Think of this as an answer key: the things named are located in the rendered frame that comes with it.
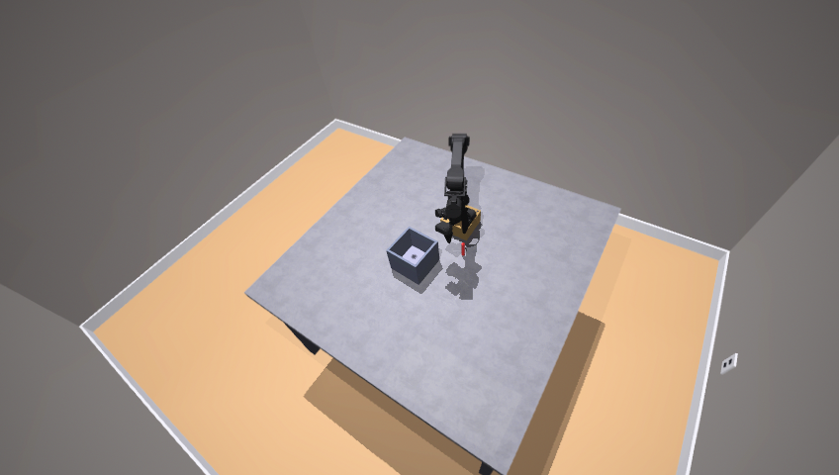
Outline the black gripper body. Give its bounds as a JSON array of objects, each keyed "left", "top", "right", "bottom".
[{"left": 435, "top": 206, "right": 476, "bottom": 236}]

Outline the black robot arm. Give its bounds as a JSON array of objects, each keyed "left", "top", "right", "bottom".
[{"left": 435, "top": 134, "right": 470, "bottom": 221}]

